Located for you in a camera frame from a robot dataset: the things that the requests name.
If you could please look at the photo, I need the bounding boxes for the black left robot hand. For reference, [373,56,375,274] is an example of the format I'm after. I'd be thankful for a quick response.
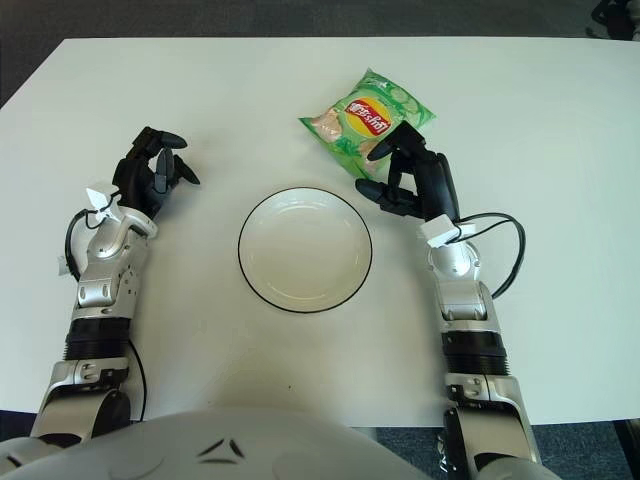
[110,126,202,221]

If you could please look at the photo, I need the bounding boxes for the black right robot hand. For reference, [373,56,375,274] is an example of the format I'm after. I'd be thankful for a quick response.
[354,121,461,224]

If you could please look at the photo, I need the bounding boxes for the green chips snack bag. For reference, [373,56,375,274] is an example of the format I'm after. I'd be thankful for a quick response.
[298,67,438,181]

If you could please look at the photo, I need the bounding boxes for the white plate with black rim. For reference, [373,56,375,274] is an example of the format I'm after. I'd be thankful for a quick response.
[237,186,374,316]

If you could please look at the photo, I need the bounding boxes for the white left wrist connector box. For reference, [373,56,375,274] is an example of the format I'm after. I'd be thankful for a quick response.
[85,182,126,226]

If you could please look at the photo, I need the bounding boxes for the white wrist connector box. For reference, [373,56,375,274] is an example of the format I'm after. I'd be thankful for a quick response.
[85,182,126,226]
[419,214,476,249]

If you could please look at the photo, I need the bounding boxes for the white right wrist connector box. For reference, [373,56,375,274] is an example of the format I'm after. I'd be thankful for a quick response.
[419,214,476,249]

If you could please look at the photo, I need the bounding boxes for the black chair base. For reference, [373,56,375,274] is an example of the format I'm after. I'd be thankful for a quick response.
[585,0,640,41]

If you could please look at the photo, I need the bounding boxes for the grey metallic object under table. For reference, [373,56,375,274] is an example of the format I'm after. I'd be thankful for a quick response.
[434,434,459,474]

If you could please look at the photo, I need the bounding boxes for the grey robot torso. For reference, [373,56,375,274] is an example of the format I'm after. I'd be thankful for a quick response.
[0,407,441,480]

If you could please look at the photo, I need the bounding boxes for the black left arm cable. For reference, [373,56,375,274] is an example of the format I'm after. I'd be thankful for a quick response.
[63,187,149,421]

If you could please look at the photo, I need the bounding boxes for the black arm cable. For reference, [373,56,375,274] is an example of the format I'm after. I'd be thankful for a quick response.
[63,187,149,421]
[452,212,527,301]

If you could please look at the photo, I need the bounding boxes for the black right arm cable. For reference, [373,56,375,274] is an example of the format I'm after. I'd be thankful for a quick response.
[452,212,527,301]

